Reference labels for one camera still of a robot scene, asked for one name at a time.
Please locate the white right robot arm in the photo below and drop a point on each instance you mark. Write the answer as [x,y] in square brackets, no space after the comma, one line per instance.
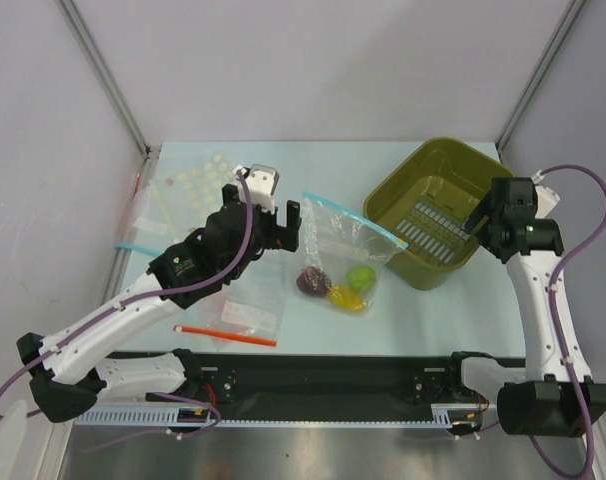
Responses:
[557,395]

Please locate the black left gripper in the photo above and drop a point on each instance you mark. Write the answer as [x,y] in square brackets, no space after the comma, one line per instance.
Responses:
[284,237]

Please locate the white slotted cable duct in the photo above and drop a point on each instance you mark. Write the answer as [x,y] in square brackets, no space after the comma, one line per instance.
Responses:
[440,416]

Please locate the olive green plastic bin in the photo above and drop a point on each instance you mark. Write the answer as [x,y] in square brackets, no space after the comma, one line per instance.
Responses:
[425,202]

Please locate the clear bag red zipper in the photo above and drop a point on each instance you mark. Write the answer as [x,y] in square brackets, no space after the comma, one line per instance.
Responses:
[249,311]

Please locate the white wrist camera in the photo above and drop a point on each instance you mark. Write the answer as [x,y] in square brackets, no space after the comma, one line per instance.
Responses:
[261,181]
[547,199]

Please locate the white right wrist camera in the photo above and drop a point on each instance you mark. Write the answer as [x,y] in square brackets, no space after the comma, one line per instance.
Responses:
[547,199]

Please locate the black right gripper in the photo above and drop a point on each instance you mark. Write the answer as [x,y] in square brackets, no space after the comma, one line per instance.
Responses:
[490,215]

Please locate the clear bag blue zipper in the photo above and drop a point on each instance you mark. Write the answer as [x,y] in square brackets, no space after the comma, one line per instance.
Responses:
[133,247]
[335,239]

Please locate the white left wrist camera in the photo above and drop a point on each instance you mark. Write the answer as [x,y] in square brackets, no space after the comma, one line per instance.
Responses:
[261,181]

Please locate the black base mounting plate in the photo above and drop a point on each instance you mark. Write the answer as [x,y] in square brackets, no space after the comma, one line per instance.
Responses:
[326,388]

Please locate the red apple toy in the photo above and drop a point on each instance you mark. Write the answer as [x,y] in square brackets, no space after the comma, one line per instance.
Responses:
[312,281]

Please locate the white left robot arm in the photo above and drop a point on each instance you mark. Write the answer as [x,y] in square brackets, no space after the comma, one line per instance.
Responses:
[74,369]

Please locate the green lime toy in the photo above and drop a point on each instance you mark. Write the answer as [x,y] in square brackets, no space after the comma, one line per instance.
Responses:
[361,278]

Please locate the clear bag with round dots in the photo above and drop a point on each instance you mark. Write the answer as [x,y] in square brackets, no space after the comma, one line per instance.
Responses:
[173,204]

